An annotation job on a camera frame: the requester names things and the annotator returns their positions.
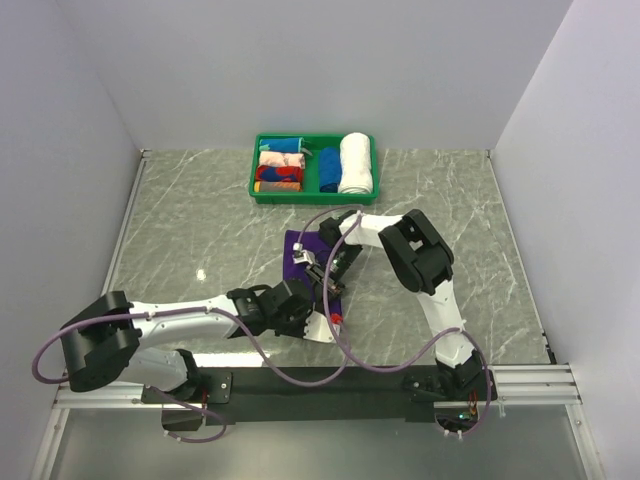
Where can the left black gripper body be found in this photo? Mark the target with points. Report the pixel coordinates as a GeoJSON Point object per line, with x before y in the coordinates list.
{"type": "Point", "coordinates": [291, 325]}

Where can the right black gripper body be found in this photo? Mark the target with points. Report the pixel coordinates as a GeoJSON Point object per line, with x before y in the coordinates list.
{"type": "Point", "coordinates": [340, 263]}

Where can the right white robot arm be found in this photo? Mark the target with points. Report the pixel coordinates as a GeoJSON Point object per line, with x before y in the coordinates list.
{"type": "Point", "coordinates": [423, 264]}

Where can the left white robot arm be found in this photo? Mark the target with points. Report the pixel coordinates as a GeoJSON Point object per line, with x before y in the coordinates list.
{"type": "Point", "coordinates": [116, 339]}

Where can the green plastic tray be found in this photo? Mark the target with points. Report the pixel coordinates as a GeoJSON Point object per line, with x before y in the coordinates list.
{"type": "Point", "coordinates": [314, 143]}

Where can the black base bar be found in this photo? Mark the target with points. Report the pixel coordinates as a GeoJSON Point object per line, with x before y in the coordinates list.
{"type": "Point", "coordinates": [257, 394]}

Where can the white rolled towel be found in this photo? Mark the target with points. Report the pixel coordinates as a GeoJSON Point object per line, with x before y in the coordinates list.
{"type": "Point", "coordinates": [356, 164]}

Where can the orange grey rolled towel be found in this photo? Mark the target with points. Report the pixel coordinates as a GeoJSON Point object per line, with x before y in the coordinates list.
{"type": "Point", "coordinates": [277, 187]}

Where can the red blue rolled towel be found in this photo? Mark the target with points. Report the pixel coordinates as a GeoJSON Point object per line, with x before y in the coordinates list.
{"type": "Point", "coordinates": [287, 174]}

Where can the teal blue rolled towel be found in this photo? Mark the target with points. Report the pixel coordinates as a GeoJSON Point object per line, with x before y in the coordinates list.
{"type": "Point", "coordinates": [282, 144]}

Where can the pink rolled towel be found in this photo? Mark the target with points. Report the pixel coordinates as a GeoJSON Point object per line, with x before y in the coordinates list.
{"type": "Point", "coordinates": [279, 159]}

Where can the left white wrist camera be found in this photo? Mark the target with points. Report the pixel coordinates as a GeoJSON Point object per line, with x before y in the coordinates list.
{"type": "Point", "coordinates": [321, 329]}

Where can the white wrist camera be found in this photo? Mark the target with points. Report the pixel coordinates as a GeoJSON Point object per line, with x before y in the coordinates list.
{"type": "Point", "coordinates": [302, 256]}
{"type": "Point", "coordinates": [321, 329]}

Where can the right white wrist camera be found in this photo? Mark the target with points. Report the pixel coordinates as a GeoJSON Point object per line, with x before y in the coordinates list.
{"type": "Point", "coordinates": [302, 256]}

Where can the left aluminium side rail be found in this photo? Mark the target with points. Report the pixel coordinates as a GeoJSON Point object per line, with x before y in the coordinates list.
{"type": "Point", "coordinates": [121, 237]}

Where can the aluminium side rail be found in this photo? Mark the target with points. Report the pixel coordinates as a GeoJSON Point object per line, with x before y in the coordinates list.
{"type": "Point", "coordinates": [550, 354]}
{"type": "Point", "coordinates": [121, 237]}

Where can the right aluminium side rail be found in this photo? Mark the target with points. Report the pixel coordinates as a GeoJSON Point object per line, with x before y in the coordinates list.
{"type": "Point", "coordinates": [550, 354]}

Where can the aluminium front rail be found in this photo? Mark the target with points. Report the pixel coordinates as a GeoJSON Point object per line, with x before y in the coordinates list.
{"type": "Point", "coordinates": [516, 385]}

